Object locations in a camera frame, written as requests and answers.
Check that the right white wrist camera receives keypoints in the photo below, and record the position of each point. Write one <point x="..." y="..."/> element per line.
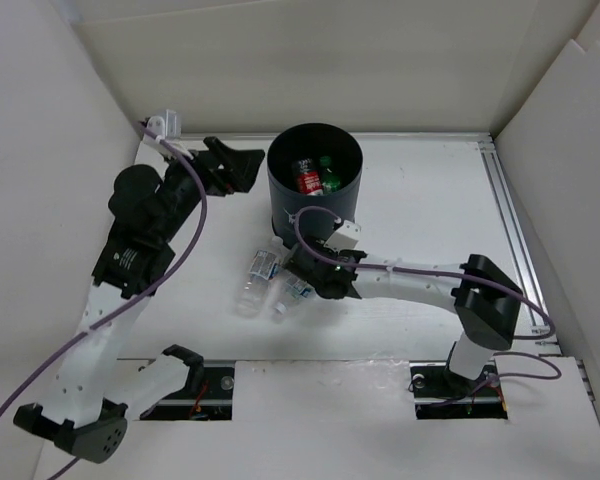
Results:
<point x="345" y="236"/>

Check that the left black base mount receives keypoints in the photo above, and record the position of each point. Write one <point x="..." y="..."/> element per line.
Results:
<point x="211" y="400"/>

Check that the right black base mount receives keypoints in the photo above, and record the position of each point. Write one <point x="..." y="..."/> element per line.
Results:
<point x="441" y="395"/>

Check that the clear bottle green blue label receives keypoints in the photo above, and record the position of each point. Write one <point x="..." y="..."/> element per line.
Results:
<point x="293" y="295"/>

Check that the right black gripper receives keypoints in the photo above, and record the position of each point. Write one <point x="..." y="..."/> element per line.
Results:
<point x="328" y="251"/>

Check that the clear bottle orange blue label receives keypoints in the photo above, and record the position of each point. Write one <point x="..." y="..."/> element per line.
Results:
<point x="263" y="268"/>

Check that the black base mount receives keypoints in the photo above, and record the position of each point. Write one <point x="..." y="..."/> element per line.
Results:
<point x="211" y="400"/>
<point x="441" y="395"/>

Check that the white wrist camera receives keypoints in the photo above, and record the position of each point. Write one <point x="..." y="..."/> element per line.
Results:
<point x="165" y="124"/>
<point x="345" y="236"/>

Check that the green plastic bottle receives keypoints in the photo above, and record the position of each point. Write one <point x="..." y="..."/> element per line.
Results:
<point x="331" y="182"/>

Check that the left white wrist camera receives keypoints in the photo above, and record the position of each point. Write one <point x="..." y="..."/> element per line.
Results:
<point x="165" y="124"/>

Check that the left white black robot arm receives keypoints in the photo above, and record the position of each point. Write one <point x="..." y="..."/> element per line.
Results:
<point x="85" y="413"/>

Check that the aluminium rail right side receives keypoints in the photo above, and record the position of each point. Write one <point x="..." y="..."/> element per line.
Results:
<point x="522" y="261"/>

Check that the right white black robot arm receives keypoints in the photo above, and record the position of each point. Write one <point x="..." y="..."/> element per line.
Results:
<point x="485" y="300"/>

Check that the clear bottle red label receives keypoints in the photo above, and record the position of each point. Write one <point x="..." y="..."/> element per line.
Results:
<point x="306" y="177"/>

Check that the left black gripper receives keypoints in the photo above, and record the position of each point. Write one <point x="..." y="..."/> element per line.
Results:
<point x="241" y="167"/>

